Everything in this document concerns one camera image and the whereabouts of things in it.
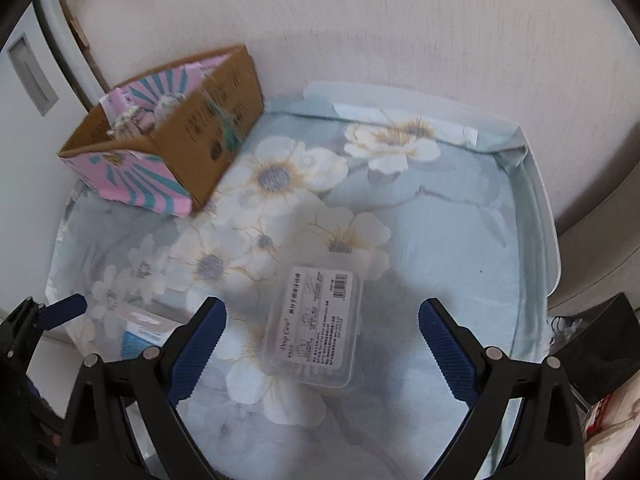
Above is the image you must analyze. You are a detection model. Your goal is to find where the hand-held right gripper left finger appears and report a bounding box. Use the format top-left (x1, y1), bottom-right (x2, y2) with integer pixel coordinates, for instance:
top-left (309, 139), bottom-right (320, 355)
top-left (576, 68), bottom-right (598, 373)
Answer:
top-left (59, 296), bottom-right (228, 480)

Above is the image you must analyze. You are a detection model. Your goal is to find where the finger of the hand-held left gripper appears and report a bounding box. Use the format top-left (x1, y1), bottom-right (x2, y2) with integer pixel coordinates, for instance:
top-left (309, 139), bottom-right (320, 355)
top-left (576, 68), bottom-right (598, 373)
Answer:
top-left (0, 294), bottom-right (87, 348)

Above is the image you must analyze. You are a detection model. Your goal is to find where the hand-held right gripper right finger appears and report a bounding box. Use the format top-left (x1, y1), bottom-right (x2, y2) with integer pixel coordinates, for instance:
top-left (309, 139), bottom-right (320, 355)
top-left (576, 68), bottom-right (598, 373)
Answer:
top-left (417, 297), bottom-right (586, 480)

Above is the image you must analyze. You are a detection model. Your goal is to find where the blue and white carton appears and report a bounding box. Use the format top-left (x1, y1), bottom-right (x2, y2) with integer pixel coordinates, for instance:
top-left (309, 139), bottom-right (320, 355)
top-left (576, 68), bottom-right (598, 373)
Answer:
top-left (120, 304), bottom-right (175, 362)

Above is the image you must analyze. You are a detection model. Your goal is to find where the clear cotton swab box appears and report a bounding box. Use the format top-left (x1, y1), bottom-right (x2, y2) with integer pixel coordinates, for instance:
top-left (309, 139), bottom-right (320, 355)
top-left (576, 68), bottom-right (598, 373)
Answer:
top-left (260, 265), bottom-right (366, 392)

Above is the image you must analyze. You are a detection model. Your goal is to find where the pink striped cardboard box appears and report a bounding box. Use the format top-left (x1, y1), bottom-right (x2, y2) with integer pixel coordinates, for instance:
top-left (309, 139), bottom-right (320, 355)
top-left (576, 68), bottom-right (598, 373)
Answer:
top-left (56, 44), bottom-right (265, 219)

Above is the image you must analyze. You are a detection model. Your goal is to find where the floral blue cloth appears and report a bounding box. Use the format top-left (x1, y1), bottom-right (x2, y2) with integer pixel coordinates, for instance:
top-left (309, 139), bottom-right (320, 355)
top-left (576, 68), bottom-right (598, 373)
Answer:
top-left (46, 92), bottom-right (551, 480)

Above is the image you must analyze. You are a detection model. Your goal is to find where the pink cloth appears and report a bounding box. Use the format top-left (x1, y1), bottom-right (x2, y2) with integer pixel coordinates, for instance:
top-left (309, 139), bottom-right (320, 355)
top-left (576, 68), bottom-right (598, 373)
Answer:
top-left (582, 385), bottom-right (640, 480)

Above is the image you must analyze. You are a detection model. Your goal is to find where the white wardrobe door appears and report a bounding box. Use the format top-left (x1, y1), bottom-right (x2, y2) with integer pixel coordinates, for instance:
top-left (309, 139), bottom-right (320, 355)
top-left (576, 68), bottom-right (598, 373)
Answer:
top-left (0, 0), bottom-right (103, 196)

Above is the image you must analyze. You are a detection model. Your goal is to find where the brown door hinge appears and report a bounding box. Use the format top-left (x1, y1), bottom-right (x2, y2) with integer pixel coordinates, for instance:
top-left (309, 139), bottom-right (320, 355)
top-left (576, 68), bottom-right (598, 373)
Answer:
top-left (64, 6), bottom-right (96, 63)

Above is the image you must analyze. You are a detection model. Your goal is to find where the recessed grey door handle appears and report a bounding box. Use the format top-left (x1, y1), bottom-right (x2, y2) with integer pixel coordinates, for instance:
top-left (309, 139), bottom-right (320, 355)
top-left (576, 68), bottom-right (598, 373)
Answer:
top-left (1, 35), bottom-right (59, 117)

